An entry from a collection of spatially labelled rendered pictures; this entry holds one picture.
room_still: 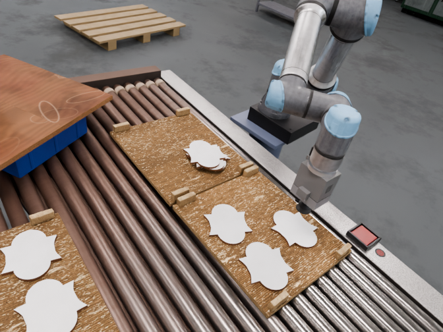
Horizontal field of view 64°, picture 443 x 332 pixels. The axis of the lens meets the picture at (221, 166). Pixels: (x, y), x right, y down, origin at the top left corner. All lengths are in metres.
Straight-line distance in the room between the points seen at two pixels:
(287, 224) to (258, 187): 0.17
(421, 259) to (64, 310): 2.29
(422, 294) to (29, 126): 1.22
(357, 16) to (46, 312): 1.10
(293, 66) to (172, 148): 0.53
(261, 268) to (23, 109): 0.87
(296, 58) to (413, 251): 1.98
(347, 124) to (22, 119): 0.93
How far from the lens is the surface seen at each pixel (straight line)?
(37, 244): 0.98
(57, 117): 1.23
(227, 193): 1.12
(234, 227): 1.02
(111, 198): 1.10
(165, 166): 1.18
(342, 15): 1.18
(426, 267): 2.69
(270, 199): 1.14
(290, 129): 1.52
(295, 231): 1.06
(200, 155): 1.19
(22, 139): 1.15
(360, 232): 1.19
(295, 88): 0.92
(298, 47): 1.01
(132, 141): 1.28
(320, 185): 0.91
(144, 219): 1.04
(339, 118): 0.82
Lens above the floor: 1.70
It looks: 39 degrees down
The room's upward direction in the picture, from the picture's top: 12 degrees clockwise
